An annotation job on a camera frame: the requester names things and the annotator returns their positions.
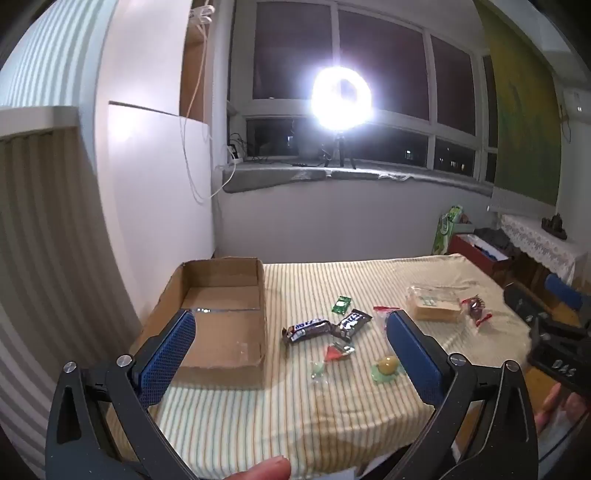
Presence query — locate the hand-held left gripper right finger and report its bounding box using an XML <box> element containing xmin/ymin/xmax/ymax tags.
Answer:
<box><xmin>385</xmin><ymin>309</ymin><xmax>541</xmax><ymax>480</ymax></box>

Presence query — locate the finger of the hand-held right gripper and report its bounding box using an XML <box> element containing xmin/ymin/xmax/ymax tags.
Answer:
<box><xmin>544</xmin><ymin>274</ymin><xmax>584</xmax><ymax>310</ymax></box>
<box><xmin>503</xmin><ymin>282</ymin><xmax>552</xmax><ymax>326</ymax></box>

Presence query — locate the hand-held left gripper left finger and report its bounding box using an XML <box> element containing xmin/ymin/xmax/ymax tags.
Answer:
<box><xmin>45</xmin><ymin>309</ymin><xmax>199</xmax><ymax>480</ymax></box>

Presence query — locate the yellow candy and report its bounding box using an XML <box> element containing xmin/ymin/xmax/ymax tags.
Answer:
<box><xmin>372</xmin><ymin>354</ymin><xmax>407</xmax><ymax>384</ymax></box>

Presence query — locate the dark snack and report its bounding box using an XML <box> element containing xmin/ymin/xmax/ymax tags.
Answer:
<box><xmin>462</xmin><ymin>295</ymin><xmax>494</xmax><ymax>329</ymax></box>

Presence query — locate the clear packaged cake slice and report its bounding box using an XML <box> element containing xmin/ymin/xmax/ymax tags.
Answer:
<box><xmin>406</xmin><ymin>284</ymin><xmax>465</xmax><ymax>322</ymax></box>

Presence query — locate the brown cardboard box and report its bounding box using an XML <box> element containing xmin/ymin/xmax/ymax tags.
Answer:
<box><xmin>127</xmin><ymin>257</ymin><xmax>269</xmax><ymax>388</ymax></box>

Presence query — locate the brown chocolate bar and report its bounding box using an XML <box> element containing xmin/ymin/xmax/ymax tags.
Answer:
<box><xmin>335</xmin><ymin>308</ymin><xmax>373</xmax><ymax>342</ymax></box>
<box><xmin>281</xmin><ymin>318</ymin><xmax>342</xmax><ymax>347</ymax></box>

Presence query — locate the red candy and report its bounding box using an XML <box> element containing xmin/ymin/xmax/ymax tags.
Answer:
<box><xmin>325</xmin><ymin>340</ymin><xmax>356</xmax><ymax>363</ymax></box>

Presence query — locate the person's right hand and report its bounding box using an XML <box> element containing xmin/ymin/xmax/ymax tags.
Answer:
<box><xmin>534</xmin><ymin>383</ymin><xmax>591</xmax><ymax>439</ymax></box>

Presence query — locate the person's left hand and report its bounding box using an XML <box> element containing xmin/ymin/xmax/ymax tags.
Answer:
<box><xmin>198</xmin><ymin>456</ymin><xmax>293</xmax><ymax>480</ymax></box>

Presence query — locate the white lace table cover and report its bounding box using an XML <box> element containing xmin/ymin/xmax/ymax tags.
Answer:
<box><xmin>499</xmin><ymin>215</ymin><xmax>589</xmax><ymax>282</ymax></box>

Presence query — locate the red box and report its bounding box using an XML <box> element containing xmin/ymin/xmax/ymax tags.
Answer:
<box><xmin>450</xmin><ymin>233</ymin><xmax>513</xmax><ymax>282</ymax></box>

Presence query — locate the dark figurine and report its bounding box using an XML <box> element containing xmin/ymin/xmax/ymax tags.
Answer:
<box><xmin>541</xmin><ymin>213</ymin><xmax>568</xmax><ymax>241</ymax></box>

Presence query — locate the green printed bag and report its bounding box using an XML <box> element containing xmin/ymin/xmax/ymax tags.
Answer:
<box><xmin>431</xmin><ymin>205</ymin><xmax>465</xmax><ymax>256</ymax></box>

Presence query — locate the striped tablecloth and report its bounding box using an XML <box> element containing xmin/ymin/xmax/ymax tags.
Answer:
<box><xmin>106</xmin><ymin>253</ymin><xmax>539</xmax><ymax>480</ymax></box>

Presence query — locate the white cabinet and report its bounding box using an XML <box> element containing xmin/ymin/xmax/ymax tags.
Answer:
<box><xmin>95</xmin><ymin>102</ymin><xmax>218</xmax><ymax>324</ymax></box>

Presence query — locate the grey window sill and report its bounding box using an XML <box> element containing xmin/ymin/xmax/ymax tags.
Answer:
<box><xmin>222</xmin><ymin>161</ymin><xmax>497</xmax><ymax>199</ymax></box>

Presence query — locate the black tripod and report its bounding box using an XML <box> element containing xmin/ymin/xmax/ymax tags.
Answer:
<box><xmin>323</xmin><ymin>131</ymin><xmax>357</xmax><ymax>169</ymax></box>

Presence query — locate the brown wooden board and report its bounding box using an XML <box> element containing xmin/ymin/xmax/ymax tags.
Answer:
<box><xmin>179</xmin><ymin>0</ymin><xmax>208</xmax><ymax>123</ymax></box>

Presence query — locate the large window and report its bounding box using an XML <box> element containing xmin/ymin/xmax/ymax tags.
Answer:
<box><xmin>228</xmin><ymin>0</ymin><xmax>499</xmax><ymax>183</ymax></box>

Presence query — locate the green wall hanging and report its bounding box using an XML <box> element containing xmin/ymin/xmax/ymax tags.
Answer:
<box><xmin>475</xmin><ymin>0</ymin><xmax>561</xmax><ymax>213</ymax></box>

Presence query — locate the white cable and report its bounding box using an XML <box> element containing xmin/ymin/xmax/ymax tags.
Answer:
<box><xmin>182</xmin><ymin>4</ymin><xmax>237</xmax><ymax>204</ymax></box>

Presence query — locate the ring light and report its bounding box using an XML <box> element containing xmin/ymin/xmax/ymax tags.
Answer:
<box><xmin>310</xmin><ymin>67</ymin><xmax>374</xmax><ymax>134</ymax></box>

